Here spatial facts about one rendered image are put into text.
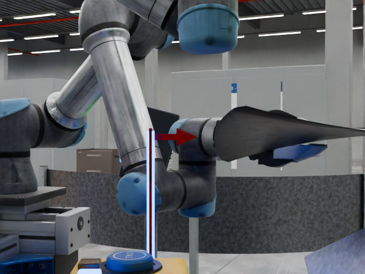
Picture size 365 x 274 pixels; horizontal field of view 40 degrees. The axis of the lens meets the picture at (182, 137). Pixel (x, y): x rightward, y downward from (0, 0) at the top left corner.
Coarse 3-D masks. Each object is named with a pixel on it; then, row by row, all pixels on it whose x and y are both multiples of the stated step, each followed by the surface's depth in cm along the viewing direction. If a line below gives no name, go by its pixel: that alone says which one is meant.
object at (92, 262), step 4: (80, 260) 43; (84, 260) 43; (88, 260) 43; (92, 260) 43; (96, 260) 43; (100, 260) 43; (80, 264) 42; (84, 264) 42; (88, 264) 42; (92, 264) 42; (96, 264) 42; (100, 264) 43; (80, 268) 42; (84, 268) 42; (88, 268) 42; (92, 268) 42; (96, 268) 42
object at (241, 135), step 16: (240, 112) 60; (256, 112) 59; (224, 128) 67; (240, 128) 67; (256, 128) 66; (272, 128) 66; (288, 128) 65; (304, 128) 65; (320, 128) 63; (336, 128) 62; (352, 128) 62; (224, 144) 73; (240, 144) 74; (256, 144) 74; (272, 144) 75; (288, 144) 76; (224, 160) 80
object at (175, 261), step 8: (104, 264) 43; (160, 264) 43; (168, 264) 44; (176, 264) 44; (184, 264) 44; (72, 272) 41; (104, 272) 41; (112, 272) 41; (120, 272) 41; (128, 272) 41; (136, 272) 41; (144, 272) 41; (152, 272) 41; (160, 272) 41; (168, 272) 41; (176, 272) 41; (184, 272) 41
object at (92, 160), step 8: (80, 152) 763; (88, 152) 758; (96, 152) 753; (104, 152) 749; (112, 152) 744; (80, 160) 763; (88, 160) 758; (96, 160) 753; (104, 160) 749; (112, 160) 744; (80, 168) 763; (88, 168) 758; (96, 168) 754; (104, 168) 749; (112, 168) 745; (120, 168) 767
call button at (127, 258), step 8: (112, 256) 42; (120, 256) 42; (128, 256) 42; (136, 256) 42; (144, 256) 42; (152, 256) 43; (112, 264) 41; (120, 264) 41; (128, 264) 41; (136, 264) 41; (144, 264) 41; (152, 264) 42
